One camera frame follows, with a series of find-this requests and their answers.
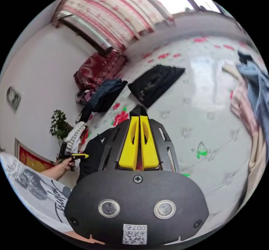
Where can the dark blue jeans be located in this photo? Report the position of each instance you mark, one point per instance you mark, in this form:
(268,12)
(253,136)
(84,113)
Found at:
(105,96)

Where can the black shorts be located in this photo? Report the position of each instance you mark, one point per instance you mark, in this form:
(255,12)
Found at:
(91,159)

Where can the pile of striped clothes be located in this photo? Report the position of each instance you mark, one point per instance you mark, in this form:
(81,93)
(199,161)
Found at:
(76,135)

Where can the red patterned folded blanket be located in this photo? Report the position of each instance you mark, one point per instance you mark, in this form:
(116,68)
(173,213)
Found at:
(97,69)

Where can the bed with floral sheet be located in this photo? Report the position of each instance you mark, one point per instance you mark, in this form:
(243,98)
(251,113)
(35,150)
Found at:
(189,132)

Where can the person's left forearm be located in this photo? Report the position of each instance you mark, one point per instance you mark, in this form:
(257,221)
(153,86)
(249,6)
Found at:
(52,172)

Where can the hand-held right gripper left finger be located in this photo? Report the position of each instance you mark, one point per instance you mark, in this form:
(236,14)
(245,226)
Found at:
(128,142)

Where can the person's left hand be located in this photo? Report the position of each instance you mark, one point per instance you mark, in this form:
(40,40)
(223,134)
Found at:
(66,164)

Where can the person's body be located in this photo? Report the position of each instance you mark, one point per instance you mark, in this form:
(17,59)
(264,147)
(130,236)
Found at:
(35,189)

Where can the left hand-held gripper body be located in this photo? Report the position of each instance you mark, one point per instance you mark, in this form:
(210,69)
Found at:
(71,163)

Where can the green potted plant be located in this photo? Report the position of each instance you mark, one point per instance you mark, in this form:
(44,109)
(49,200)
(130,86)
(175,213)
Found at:
(58,126)

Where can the pink striped curtain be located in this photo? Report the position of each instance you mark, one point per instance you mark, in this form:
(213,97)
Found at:
(109,8)

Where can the person's right forearm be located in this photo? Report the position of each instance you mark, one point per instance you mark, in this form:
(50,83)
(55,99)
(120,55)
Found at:
(84,237)

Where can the folded black garment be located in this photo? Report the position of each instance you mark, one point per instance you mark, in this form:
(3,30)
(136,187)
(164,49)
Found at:
(155,84)

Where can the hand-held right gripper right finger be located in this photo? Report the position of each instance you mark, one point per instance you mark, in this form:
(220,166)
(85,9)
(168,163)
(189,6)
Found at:
(149,142)

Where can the wall clock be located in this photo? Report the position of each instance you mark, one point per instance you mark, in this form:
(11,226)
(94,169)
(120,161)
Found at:
(13,98)

